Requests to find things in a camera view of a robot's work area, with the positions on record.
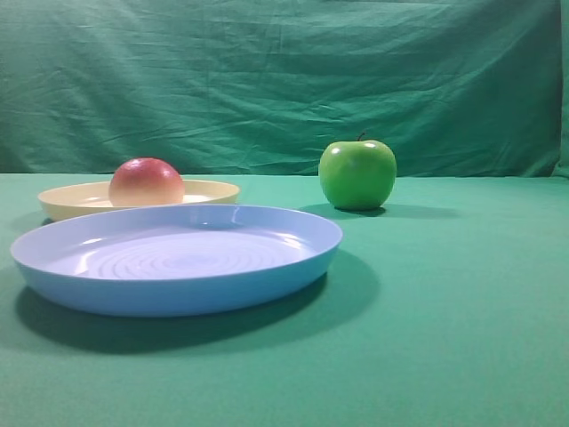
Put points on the red yellow round bread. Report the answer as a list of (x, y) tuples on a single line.
[(145, 181)]

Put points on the blue plastic plate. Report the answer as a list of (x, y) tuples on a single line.
[(176, 260)]

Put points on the yellow plastic plate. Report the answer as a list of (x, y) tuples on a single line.
[(90, 198)]

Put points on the green apple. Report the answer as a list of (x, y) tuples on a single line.
[(357, 175)]

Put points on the green backdrop cloth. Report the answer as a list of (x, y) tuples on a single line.
[(455, 88)]

